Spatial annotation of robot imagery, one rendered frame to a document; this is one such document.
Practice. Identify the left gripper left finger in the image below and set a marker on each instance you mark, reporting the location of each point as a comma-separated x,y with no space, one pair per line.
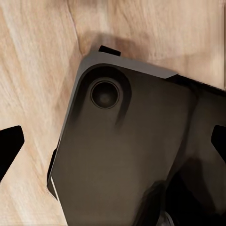
11,141

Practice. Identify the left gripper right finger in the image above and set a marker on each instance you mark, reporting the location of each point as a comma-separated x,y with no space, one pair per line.
218,139

